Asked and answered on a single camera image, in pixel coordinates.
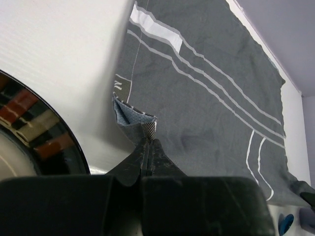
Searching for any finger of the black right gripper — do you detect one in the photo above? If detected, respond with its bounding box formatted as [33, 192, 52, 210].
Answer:
[300, 192, 315, 211]

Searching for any purple mug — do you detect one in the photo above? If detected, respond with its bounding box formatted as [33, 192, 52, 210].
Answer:
[299, 207, 315, 231]

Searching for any dark rimmed dinner plate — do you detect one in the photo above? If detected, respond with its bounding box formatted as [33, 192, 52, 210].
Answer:
[0, 71, 90, 179]

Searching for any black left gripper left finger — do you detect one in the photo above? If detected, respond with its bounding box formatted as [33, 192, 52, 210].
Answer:
[0, 139, 150, 236]

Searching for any grey striped cloth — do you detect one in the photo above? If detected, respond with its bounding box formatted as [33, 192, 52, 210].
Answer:
[113, 0, 314, 206]

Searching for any blue metallic spoon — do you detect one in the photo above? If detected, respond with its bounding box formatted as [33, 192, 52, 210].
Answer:
[278, 214, 294, 236]

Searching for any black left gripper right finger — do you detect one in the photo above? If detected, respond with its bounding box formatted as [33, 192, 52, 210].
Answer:
[141, 140, 275, 236]

